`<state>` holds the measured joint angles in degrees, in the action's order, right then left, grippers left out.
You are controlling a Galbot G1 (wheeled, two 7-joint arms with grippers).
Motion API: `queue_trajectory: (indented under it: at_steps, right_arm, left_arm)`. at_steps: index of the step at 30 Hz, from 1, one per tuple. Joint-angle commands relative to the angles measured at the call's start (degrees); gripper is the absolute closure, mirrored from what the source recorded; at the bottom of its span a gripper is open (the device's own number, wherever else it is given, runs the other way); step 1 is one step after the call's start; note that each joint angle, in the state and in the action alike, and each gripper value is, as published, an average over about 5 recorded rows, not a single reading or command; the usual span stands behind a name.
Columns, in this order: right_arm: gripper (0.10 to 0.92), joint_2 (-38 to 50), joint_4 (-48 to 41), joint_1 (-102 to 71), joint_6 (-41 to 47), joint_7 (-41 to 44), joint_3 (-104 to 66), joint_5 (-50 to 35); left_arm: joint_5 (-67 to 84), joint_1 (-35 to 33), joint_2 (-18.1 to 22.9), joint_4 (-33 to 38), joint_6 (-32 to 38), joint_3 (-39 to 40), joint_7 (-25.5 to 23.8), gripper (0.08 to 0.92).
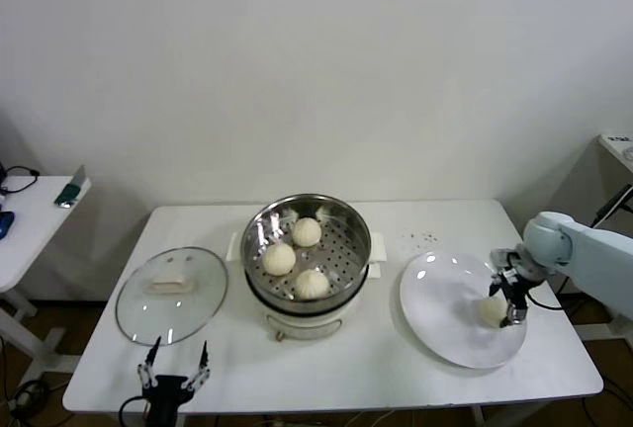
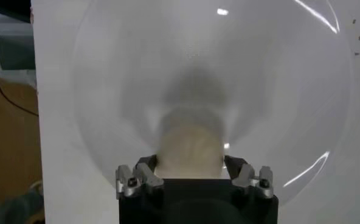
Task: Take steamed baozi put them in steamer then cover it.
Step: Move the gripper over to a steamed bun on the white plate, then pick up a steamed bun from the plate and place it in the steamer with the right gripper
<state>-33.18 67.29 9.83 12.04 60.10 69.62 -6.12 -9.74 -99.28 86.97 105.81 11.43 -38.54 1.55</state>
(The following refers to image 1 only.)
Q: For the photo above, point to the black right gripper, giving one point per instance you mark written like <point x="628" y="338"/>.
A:
<point x="514" y="288"/>

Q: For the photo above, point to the perforated stainless steel steamer basket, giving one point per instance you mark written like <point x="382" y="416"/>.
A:
<point x="346" y="249"/>

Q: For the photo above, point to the blue object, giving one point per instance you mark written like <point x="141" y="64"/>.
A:
<point x="6" y="224"/>

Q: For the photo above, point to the white round plate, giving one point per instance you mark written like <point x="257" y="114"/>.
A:
<point x="435" y="308"/>

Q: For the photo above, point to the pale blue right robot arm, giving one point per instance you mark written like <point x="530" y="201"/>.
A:
<point x="593" y="254"/>

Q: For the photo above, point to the green and silver tool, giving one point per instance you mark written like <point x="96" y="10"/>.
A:
<point x="69" y="192"/>

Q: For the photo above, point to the white table with label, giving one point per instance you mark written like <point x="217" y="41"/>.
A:
<point x="613" y="147"/>

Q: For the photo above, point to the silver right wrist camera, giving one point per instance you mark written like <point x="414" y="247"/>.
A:
<point x="505" y="260"/>

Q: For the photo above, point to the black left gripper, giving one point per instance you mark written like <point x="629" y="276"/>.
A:
<point x="162" y="392"/>

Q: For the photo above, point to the white steamed baozi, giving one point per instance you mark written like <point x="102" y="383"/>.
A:
<point x="311" y="284"/>
<point x="279" y="259"/>
<point x="306" y="232"/>
<point x="489" y="312"/>

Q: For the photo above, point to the white side table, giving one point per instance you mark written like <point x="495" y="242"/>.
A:
<point x="34" y="229"/>

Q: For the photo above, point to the white electric cooking pot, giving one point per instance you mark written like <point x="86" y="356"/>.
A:
<point x="301" y="325"/>

